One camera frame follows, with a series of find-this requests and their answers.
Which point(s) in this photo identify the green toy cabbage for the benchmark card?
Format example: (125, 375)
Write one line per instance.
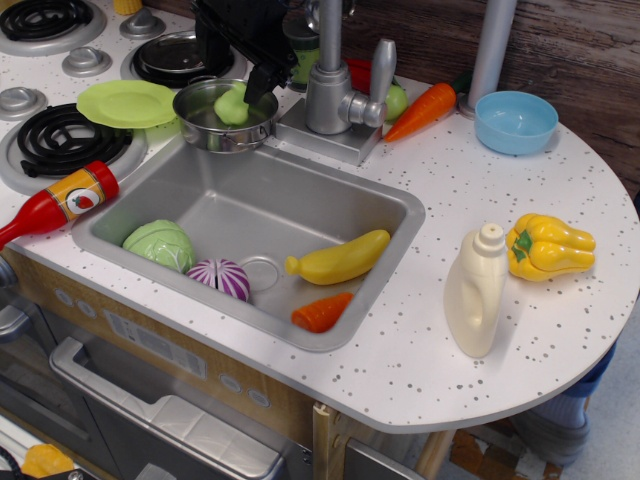
(163, 242)

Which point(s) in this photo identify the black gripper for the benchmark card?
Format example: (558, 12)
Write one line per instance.
(253, 28)

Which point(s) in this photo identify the light green toy broccoli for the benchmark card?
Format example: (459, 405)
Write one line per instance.
(230, 107)

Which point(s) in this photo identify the yellow toy corn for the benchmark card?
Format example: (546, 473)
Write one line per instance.
(127, 7)

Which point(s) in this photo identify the light green plastic plate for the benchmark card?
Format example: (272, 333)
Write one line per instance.
(127, 104)

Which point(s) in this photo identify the purple striped toy onion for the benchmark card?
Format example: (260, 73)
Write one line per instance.
(222, 275)

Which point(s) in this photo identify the silver stove knob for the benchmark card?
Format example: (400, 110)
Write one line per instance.
(86, 61)
(18, 103)
(143, 25)

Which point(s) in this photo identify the black rear stove burner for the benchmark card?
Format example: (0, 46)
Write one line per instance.
(35, 20)

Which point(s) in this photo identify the dark green toy can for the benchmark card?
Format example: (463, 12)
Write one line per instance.
(305, 44)

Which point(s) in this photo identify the silver toy faucet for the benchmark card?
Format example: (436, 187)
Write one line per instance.
(334, 119)

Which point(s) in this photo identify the grey vertical pole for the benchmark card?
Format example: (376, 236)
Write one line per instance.
(495, 33)

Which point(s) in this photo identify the cream plastic bottle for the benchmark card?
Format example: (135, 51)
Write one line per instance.
(474, 288)

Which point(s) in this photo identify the silver sink basin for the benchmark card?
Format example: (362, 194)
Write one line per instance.
(257, 208)

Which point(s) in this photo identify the orange toy carrot half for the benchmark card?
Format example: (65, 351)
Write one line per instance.
(321, 315)

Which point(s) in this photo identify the yellow object bottom left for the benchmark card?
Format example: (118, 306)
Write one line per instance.
(45, 460)

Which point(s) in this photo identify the black front stove burner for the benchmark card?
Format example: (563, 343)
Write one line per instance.
(60, 140)

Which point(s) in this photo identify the yellow toy bell pepper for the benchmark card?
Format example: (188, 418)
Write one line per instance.
(541, 247)

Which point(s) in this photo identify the whole orange toy carrot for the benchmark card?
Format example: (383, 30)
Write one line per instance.
(433, 104)

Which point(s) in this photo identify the green toy apple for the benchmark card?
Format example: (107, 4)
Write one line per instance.
(396, 102)

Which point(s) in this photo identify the glass pot lid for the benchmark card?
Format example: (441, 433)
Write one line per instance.
(171, 53)

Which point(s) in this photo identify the light blue plastic bowl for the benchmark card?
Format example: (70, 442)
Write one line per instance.
(514, 122)

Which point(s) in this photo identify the black stove burner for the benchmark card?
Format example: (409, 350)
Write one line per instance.
(60, 140)
(35, 20)

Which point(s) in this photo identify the small steel pot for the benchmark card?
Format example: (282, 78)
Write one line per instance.
(213, 116)

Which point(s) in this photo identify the silver oven door handle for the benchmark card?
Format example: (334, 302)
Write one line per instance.
(169, 438)

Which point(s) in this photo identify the red toy ketchup bottle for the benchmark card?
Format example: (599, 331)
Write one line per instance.
(63, 202)

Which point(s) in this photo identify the yellow toy squash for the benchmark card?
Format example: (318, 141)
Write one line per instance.
(340, 263)

